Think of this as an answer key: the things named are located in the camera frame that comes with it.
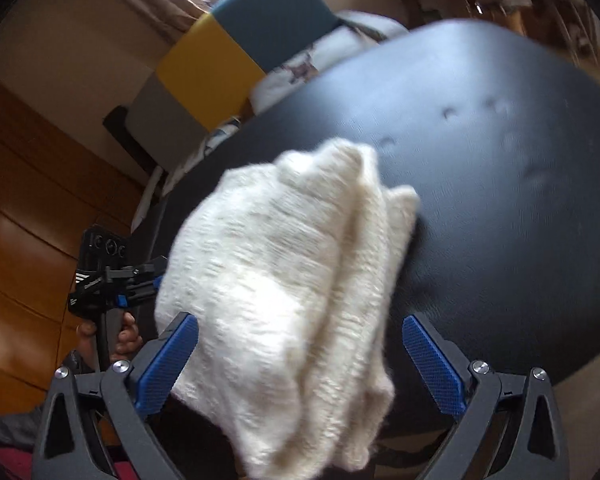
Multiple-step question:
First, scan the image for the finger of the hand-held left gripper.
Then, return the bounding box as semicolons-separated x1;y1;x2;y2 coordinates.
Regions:
105;257;170;311

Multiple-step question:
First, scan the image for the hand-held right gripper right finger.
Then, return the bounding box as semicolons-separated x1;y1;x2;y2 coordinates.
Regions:
402;312;571;480

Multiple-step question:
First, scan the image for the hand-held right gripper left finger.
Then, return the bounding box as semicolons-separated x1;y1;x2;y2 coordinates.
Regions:
32;311;201;480

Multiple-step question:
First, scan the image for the cream knitted sweater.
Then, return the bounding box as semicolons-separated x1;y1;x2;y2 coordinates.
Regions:
154;137;422;480

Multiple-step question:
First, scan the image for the person's left hand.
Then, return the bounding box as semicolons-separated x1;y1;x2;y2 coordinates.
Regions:
77;312;143;361

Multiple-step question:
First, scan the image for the wooden wardrobe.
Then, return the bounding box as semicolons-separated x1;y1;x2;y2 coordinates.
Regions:
0;72;148;416

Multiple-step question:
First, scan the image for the geometric print pillow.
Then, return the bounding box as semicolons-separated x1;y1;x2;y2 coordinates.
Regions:
200;117;241;158

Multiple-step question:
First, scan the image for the person's dark red garment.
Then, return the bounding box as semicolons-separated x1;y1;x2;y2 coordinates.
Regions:
0;445;131;480

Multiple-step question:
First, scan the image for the deer print pillow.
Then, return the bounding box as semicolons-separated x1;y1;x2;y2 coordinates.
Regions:
250;27;381;113

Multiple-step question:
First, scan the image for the grey yellow blue sofa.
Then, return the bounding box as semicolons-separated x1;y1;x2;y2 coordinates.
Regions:
125;0;412;233

